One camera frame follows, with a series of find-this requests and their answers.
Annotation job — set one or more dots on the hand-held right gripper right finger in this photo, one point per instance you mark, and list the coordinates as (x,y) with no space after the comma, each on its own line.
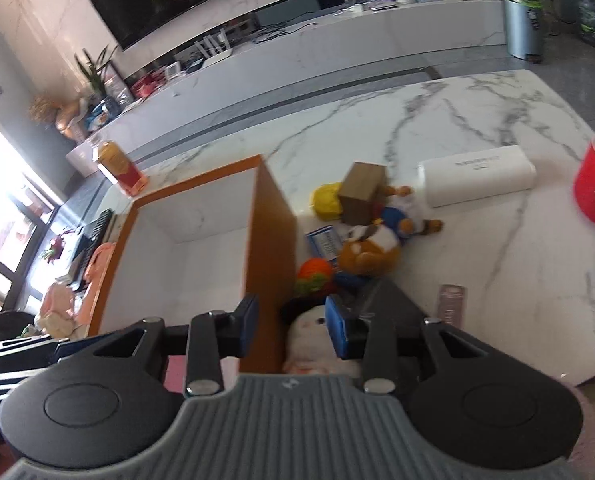
(338,327)

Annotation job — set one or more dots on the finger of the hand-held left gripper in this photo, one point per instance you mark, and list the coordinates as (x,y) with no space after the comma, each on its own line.
(22,349)
(12,367)

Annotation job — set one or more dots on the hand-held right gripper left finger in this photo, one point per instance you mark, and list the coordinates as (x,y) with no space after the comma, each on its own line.
(248,322)

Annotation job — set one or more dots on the white plush toy black hat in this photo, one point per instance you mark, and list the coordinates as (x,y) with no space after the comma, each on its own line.
(310,335)

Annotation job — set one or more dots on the orange crochet toy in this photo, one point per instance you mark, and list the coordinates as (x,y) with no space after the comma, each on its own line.
(315,272)

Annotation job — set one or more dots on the orange storage box white interior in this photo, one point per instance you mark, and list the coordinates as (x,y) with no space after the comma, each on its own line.
(202,260)

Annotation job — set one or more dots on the small brown cardboard box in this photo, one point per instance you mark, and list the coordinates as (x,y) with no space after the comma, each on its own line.
(360,195)

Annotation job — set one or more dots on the pale pink plush toy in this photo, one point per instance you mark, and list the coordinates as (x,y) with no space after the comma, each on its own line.
(57,310)

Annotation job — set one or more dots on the dark grey pouch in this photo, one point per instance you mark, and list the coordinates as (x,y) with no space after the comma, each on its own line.
(382,295)

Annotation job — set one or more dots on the brown plush bear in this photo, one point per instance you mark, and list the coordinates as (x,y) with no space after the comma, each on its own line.
(367,255)

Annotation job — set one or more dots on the small blue card box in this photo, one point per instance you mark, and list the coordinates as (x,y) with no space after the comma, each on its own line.
(325,242)

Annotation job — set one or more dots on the red flower plant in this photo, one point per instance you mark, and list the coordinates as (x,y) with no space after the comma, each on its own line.
(57,247)

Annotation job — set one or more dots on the pink plush cloth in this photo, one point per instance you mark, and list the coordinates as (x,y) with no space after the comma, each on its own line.
(100,262)

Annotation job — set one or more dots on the yellow toy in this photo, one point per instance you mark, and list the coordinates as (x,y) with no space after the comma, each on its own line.
(327,202)

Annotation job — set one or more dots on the blue and white plush doll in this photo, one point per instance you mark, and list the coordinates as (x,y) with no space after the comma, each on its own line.
(402,215)

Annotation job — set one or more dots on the black keyboard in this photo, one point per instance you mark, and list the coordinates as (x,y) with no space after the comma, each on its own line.
(95,235)

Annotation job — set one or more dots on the orange drink bottle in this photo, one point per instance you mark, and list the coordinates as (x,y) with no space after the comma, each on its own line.
(120,167)

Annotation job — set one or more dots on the white tissue pack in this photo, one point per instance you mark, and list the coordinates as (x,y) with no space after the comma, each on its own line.
(477,180)

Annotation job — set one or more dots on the gold ornament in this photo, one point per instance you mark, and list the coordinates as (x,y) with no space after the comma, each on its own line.
(60,117)

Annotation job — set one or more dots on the blue snack bag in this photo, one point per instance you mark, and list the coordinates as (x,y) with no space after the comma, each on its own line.
(100,115)

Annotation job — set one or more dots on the red gift boxes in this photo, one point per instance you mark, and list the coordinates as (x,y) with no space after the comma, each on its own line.
(147,85)

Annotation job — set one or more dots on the small white clock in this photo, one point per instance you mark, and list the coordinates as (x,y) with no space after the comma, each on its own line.
(173,70)

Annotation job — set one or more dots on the white router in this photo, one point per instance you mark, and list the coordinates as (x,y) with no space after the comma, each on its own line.
(212,55)

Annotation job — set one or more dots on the white marble television cabinet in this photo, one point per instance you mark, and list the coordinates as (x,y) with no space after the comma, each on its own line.
(327,55)

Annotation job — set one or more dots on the green leafy potted plant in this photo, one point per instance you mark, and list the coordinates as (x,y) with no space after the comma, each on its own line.
(95,70)

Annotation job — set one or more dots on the potted plant in silver pot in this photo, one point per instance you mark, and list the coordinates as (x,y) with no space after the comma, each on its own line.
(523,25)

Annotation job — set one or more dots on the window frame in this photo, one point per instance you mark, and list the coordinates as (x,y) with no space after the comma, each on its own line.
(7,210)

